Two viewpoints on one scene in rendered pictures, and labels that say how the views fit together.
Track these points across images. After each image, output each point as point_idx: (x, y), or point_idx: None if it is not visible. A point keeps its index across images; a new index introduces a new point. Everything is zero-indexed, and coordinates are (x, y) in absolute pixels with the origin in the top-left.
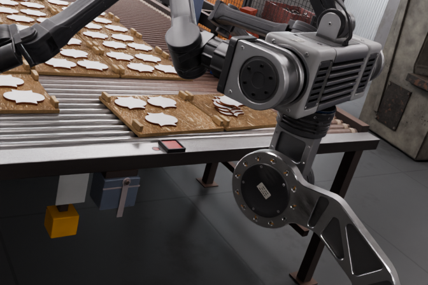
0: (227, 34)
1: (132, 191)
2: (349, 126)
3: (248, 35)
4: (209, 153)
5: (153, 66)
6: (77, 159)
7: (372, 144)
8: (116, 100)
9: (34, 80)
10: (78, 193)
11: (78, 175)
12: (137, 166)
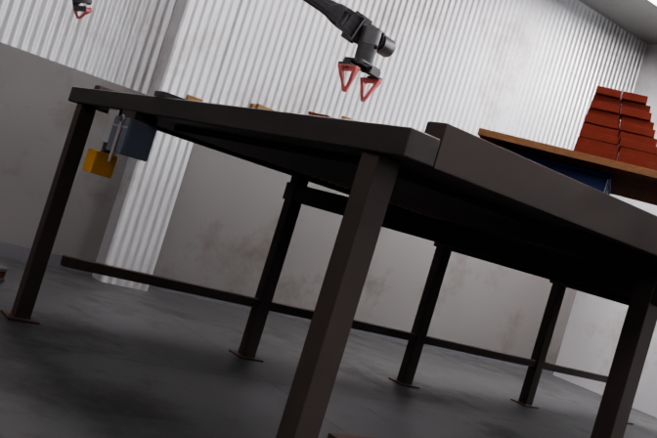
0: None
1: (122, 133)
2: None
3: None
4: (178, 103)
5: None
6: (116, 92)
7: (390, 136)
8: None
9: None
10: (109, 131)
11: (114, 111)
12: (137, 108)
